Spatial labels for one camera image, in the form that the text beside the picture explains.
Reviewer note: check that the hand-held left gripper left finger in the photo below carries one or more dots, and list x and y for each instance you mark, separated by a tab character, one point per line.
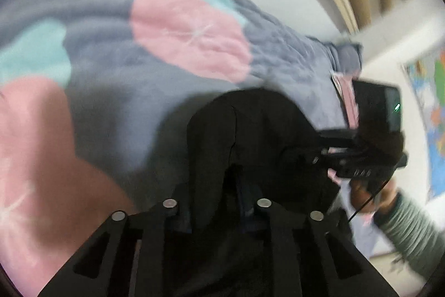
163	231

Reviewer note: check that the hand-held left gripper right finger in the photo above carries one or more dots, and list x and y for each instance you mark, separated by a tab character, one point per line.
247	203

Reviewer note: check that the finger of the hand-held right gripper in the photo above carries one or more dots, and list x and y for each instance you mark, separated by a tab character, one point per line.
339	135
313	158

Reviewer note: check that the black garment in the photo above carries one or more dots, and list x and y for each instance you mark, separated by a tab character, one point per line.
250	137

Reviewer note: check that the person's right forearm, green sleeve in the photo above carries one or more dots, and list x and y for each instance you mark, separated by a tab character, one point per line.
406	234

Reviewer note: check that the person's right hand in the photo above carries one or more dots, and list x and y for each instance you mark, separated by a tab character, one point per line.
363	194

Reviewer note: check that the grey blanket with pink circles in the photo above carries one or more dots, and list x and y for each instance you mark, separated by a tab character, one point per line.
114	81

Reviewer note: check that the colourful wall poster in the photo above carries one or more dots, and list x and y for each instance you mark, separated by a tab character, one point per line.
431	116

